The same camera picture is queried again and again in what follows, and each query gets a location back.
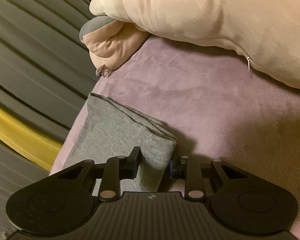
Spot grey pleated curtain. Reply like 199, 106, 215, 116
0, 0, 98, 233

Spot grey sweatpants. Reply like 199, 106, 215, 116
63, 93, 177, 192

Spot lilac plush bed blanket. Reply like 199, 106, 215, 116
48, 35, 300, 240

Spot cream plush toy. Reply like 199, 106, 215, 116
89, 0, 300, 89

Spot yellow curtain panel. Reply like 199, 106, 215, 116
0, 107, 62, 171

